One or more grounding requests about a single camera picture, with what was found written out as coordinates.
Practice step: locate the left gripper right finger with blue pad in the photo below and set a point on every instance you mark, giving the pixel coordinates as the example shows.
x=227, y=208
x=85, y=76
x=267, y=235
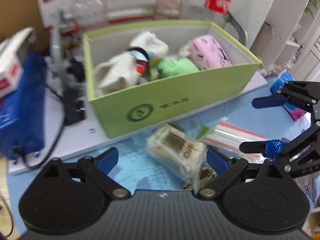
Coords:
x=228, y=170

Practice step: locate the pink tissue pack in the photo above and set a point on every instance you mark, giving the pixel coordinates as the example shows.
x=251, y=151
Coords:
x=205, y=52

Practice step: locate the white black carton box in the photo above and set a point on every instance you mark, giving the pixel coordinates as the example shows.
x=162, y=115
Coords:
x=14, y=51

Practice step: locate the red-cap clear jar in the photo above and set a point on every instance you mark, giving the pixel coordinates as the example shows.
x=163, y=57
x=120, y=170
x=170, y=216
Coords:
x=89, y=13

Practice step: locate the white plush toy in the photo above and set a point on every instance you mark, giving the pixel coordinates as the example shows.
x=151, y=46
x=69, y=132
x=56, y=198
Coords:
x=120, y=72

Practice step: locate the zip bag red stripe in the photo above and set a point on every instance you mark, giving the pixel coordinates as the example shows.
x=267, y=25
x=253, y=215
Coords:
x=228, y=137

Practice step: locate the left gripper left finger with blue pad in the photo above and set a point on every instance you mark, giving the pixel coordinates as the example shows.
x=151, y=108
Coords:
x=97, y=170

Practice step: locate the cotton swab bag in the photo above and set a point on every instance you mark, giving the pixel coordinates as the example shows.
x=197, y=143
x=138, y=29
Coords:
x=178, y=152

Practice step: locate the finger of the right gripper blue tape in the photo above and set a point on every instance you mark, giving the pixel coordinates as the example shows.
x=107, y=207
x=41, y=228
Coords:
x=270, y=149

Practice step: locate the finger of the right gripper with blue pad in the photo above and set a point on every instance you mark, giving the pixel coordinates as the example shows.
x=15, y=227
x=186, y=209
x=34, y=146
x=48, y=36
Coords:
x=269, y=101

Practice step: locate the green towel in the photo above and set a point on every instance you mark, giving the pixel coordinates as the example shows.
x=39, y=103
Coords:
x=165, y=68

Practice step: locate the blue sealer machine box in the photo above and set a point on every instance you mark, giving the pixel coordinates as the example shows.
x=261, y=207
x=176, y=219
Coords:
x=22, y=112

